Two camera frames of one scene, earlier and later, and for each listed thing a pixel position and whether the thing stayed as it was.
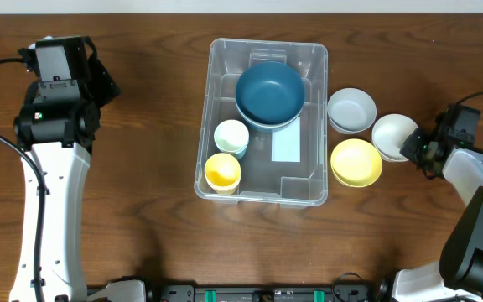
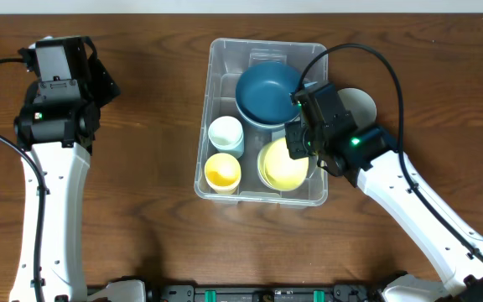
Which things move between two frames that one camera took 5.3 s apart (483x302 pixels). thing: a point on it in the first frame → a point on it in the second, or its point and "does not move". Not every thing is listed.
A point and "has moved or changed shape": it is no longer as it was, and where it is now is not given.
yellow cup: [223, 172] does not move
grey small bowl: [350, 111] does not move
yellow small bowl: [355, 163] has moved or changed shape
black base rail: [266, 293] does not move
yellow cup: [224, 189] does not move
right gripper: [412, 148] → [298, 143]
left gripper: [103, 80] does not move
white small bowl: [388, 135] has moved or changed shape
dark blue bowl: [270, 93] does not move
